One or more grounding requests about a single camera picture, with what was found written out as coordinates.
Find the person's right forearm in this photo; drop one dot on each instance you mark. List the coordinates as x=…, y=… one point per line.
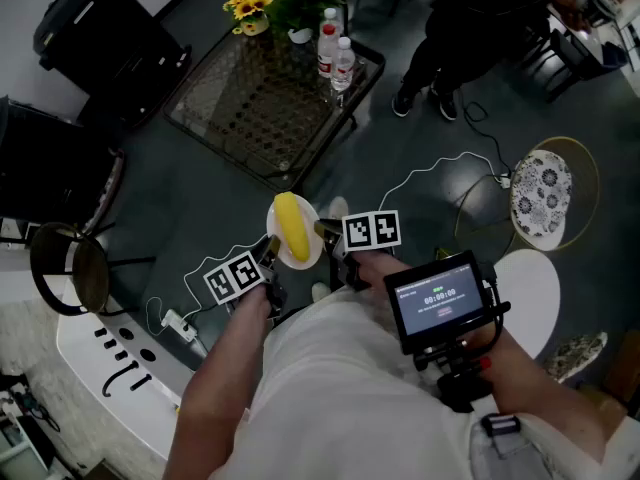
x=540, y=393

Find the white power strip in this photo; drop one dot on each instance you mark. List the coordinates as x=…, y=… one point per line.
x=177, y=323

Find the person's white clothing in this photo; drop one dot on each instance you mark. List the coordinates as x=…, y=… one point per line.
x=340, y=393

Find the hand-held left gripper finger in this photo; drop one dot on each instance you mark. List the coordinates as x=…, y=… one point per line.
x=267, y=250

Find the person's white shoe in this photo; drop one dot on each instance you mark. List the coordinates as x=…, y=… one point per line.
x=320, y=292
x=339, y=208

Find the sunflower bouquet pot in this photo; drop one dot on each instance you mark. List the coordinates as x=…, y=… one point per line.
x=247, y=5

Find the white cap water bottle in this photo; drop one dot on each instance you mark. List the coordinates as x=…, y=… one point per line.
x=343, y=65
x=330, y=17

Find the table with flower vase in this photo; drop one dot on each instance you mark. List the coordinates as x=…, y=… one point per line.
x=250, y=113

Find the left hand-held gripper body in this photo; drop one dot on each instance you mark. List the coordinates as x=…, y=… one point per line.
x=235, y=275

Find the person's left forearm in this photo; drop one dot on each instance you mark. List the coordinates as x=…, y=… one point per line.
x=220, y=368

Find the cluttered white shelf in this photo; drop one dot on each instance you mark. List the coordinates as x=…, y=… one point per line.
x=20, y=448

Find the black chair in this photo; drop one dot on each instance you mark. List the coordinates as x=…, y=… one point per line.
x=585, y=63

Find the floral seat cushion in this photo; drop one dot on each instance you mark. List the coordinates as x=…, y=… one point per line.
x=540, y=193
x=575, y=355

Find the yellow banana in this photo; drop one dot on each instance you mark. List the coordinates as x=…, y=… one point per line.
x=292, y=228

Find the brown wicker chair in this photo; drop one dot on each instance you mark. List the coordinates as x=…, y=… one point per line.
x=90, y=273

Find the black monitor screen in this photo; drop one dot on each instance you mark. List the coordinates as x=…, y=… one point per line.
x=437, y=303

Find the white curved counter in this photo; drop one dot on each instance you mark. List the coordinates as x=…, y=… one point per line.
x=100, y=368

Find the red cap water bottle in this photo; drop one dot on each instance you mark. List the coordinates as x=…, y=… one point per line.
x=326, y=53

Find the white plate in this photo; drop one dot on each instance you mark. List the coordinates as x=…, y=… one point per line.
x=300, y=265

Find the white plug adapter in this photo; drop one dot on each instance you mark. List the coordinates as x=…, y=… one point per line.
x=506, y=181

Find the white round side table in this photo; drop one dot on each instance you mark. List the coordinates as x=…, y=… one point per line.
x=530, y=298

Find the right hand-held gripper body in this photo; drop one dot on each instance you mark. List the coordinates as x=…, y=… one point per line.
x=370, y=230

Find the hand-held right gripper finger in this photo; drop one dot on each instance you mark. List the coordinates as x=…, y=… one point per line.
x=329, y=229

